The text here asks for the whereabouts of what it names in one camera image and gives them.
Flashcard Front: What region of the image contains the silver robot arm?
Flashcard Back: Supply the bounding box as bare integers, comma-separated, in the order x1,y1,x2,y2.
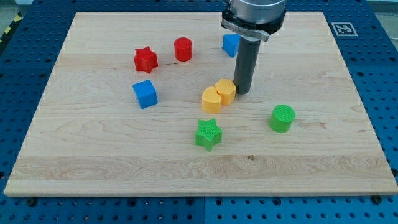
221,0,287,95

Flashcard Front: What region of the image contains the blue triangular block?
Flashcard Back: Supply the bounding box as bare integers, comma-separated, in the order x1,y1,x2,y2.
222,34,240,58

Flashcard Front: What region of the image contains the red cylinder block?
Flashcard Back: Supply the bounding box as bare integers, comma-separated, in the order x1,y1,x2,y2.
174,37,192,62

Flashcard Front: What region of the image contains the yellow hexagon block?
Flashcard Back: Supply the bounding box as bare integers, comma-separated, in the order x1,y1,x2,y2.
215,78,236,105

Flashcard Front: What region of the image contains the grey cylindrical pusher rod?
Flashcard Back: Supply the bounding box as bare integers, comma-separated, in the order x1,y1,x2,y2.
233,37,261,95

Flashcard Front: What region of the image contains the black and silver flange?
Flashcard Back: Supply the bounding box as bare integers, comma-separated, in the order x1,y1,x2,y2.
221,9,286,42

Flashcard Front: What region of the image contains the red star block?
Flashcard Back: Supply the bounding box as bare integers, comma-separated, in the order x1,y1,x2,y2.
134,46,158,73

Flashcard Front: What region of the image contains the white fiducial marker tag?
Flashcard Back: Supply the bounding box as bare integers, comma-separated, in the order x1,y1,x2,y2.
331,22,358,37

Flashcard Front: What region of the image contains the yellow heart block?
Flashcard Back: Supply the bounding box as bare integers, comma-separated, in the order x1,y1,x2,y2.
201,86,222,114

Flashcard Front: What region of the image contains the green cylinder block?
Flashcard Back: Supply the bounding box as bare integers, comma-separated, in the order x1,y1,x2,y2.
269,105,295,133

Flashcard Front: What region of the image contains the blue cube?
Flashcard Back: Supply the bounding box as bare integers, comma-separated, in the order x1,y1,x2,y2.
132,80,158,109

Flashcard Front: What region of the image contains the green star block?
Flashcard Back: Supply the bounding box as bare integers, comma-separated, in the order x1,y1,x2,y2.
195,118,223,152

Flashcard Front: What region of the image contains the wooden board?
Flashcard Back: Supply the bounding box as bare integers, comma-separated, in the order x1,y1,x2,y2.
4,12,397,197

